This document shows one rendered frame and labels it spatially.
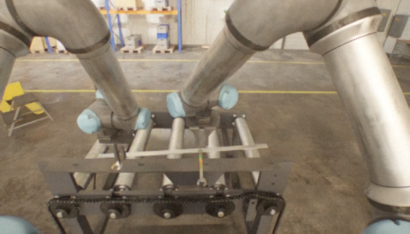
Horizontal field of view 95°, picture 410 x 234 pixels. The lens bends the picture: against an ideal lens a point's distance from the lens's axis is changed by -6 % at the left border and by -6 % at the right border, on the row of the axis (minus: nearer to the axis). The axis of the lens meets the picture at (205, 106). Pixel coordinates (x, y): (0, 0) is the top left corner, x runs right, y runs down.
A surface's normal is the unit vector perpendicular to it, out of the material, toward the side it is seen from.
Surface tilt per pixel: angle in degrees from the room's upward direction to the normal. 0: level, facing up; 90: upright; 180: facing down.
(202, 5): 90
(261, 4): 87
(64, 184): 90
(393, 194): 56
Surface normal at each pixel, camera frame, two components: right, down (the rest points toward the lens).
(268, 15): -0.33, 0.56
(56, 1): 0.61, 0.19
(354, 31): -0.06, 0.71
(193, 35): 0.04, 0.46
